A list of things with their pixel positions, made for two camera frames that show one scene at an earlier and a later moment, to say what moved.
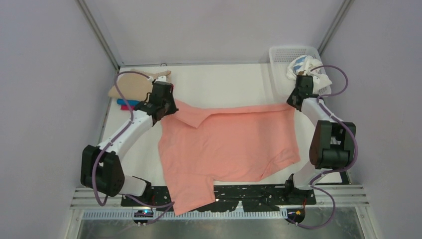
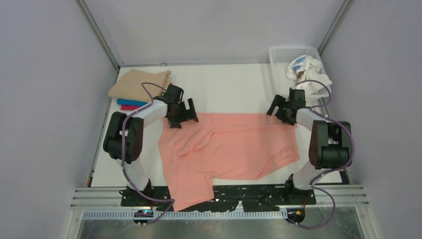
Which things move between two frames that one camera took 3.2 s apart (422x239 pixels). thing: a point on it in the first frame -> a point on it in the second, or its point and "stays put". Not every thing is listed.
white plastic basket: [280, 57] stays put
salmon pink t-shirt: [198, 146] stays put
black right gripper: [294, 101] -> [283, 111]
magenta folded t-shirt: [127, 107] stays put
